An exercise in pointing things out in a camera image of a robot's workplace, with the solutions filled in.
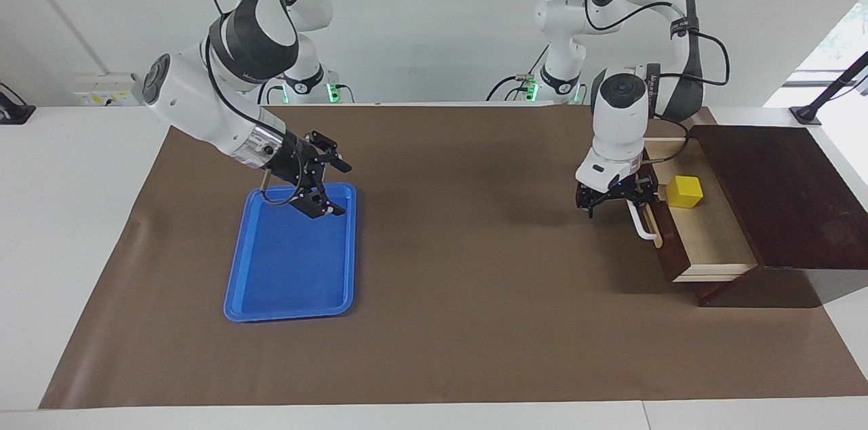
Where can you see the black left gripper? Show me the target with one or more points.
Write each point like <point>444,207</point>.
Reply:
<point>610,194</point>

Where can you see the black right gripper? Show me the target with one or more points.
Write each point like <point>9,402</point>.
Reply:
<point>293,162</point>

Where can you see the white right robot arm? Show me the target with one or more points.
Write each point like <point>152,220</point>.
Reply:
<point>196,104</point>

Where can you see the white wall socket box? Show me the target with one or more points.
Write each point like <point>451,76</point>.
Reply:
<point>102,91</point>

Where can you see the black table clamp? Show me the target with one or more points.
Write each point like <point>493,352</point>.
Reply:
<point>13,111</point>

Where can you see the dark wooden drawer cabinet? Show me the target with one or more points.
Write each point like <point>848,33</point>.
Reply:
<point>793,199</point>

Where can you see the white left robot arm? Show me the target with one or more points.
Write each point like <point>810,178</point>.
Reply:
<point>620,118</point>

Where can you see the yellow cube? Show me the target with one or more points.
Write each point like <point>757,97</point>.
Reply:
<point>683,192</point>

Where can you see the blue plastic tray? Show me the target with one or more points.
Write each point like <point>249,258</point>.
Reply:
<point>291,267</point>

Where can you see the black camera stand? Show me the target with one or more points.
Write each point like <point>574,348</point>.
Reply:
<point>824,98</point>

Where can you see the brown table mat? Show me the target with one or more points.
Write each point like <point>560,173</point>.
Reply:
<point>475,281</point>

